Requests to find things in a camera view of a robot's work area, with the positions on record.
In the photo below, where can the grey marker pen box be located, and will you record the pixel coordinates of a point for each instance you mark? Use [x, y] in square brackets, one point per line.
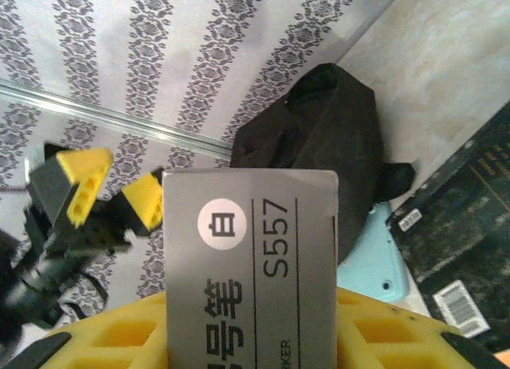
[247, 265]

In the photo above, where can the black book with barcode stickers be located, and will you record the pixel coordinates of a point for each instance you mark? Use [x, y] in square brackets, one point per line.
[458, 225]

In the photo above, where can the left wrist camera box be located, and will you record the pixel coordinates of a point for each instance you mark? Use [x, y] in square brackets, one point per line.
[38, 162]

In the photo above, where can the teal calculator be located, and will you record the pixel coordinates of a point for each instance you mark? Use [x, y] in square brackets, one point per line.
[374, 257]

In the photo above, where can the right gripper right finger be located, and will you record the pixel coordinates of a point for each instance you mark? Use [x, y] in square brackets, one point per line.
[382, 337]

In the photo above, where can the black fabric backpack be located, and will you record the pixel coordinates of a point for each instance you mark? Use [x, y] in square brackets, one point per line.
[326, 146]

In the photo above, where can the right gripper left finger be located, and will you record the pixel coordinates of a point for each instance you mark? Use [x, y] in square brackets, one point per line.
[119, 337]

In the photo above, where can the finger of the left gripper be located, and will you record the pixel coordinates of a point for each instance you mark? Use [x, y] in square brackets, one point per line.
[147, 201]
[75, 173]

